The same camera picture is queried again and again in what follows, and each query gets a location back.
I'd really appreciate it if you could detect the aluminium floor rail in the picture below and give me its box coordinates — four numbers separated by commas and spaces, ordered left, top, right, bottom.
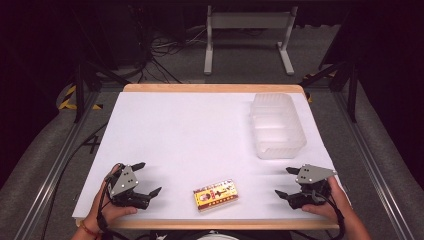
333, 89, 416, 240
13, 89, 102, 240

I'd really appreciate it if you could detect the white metal stand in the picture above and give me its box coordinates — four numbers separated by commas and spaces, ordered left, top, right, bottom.
203, 4, 300, 77

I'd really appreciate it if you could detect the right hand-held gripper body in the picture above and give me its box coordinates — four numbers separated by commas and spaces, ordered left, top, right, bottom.
287, 163, 338, 211

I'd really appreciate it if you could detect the translucent plastic container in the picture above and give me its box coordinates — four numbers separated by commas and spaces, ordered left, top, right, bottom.
249, 92, 308, 160

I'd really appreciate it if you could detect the bundle of floor cables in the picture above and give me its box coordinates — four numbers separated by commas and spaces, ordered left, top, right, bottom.
133, 26, 208, 84

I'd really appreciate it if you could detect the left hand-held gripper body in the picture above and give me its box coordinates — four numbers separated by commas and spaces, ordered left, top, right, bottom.
105, 163, 152, 211

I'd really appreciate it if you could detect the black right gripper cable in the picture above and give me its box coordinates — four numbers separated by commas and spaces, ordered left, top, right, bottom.
312, 189, 346, 240

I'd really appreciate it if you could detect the yellow and red snack box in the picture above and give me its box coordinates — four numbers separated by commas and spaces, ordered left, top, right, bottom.
192, 178, 240, 213

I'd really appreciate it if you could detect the black floor cable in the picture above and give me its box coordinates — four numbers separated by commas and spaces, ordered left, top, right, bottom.
39, 121, 110, 240

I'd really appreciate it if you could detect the white table sheet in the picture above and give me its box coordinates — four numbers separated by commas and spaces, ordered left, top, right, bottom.
71, 91, 348, 222

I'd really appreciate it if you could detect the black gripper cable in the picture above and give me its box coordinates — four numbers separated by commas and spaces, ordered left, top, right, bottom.
95, 173, 134, 240
312, 189, 346, 240

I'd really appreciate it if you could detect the person's left hand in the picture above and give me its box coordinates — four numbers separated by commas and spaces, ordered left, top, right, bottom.
84, 164, 139, 233

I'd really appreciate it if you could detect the yellow black hazard tape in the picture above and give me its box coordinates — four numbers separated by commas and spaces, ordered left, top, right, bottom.
58, 84, 104, 112

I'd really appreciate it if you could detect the red string bracelet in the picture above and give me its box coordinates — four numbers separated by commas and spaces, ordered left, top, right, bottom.
79, 219, 102, 239

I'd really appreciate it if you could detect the black metal stand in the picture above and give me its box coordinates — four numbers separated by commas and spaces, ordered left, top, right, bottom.
71, 59, 132, 124
299, 59, 362, 124

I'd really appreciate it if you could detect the person's right hand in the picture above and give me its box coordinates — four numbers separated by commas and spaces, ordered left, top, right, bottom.
301, 175, 352, 224

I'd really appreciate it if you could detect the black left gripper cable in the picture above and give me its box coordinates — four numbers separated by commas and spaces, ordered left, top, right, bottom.
95, 173, 134, 240

